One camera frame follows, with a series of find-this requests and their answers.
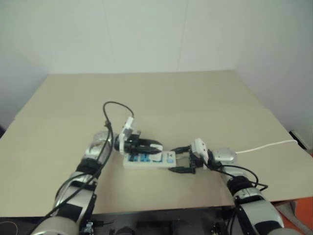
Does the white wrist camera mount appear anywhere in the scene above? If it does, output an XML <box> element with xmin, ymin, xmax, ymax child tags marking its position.
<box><xmin>118</xmin><ymin>116</ymin><xmax>136</xmax><ymax>156</ymax></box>
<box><xmin>191</xmin><ymin>138</ymin><xmax>209</xmax><ymax>165</ymax></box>

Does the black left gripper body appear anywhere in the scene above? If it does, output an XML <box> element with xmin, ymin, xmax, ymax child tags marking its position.
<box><xmin>125</xmin><ymin>131</ymin><xmax>143</xmax><ymax>154</ymax></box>

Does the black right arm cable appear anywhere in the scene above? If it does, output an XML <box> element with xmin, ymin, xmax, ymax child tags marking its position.
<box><xmin>205</xmin><ymin>156</ymin><xmax>268</xmax><ymax>196</ymax></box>

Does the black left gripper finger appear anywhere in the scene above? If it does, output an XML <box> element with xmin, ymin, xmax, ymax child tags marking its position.
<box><xmin>136</xmin><ymin>146</ymin><xmax>160</xmax><ymax>156</ymax></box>
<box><xmin>138</xmin><ymin>138</ymin><xmax>163</xmax><ymax>148</ymax></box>

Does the white power strip cable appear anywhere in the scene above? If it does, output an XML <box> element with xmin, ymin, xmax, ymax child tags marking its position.
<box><xmin>235</xmin><ymin>139</ymin><xmax>298</xmax><ymax>154</ymax></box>

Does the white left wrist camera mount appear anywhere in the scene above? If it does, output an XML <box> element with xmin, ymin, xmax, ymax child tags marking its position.
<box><xmin>118</xmin><ymin>116</ymin><xmax>136</xmax><ymax>156</ymax></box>

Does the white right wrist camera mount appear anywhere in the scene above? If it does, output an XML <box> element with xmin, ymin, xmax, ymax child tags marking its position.
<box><xmin>191</xmin><ymin>138</ymin><xmax>209</xmax><ymax>165</ymax></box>

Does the white blue power strip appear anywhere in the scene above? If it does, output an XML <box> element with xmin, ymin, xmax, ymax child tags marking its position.
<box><xmin>122</xmin><ymin>151</ymin><xmax>177</xmax><ymax>170</ymax></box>

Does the dark rounded shape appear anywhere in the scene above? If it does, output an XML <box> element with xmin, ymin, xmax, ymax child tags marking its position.
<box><xmin>114</xmin><ymin>225</ymin><xmax>138</xmax><ymax>235</ymax></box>

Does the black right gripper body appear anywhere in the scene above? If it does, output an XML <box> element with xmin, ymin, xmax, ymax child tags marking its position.
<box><xmin>188</xmin><ymin>146</ymin><xmax>205</xmax><ymax>174</ymax></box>

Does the white charger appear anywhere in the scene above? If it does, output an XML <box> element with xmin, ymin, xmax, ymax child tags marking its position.
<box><xmin>149</xmin><ymin>143</ymin><xmax>163</xmax><ymax>160</ymax></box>

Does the dark grey object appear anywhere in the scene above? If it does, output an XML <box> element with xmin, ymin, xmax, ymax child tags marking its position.
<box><xmin>289</xmin><ymin>129</ymin><xmax>313</xmax><ymax>151</ymax></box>

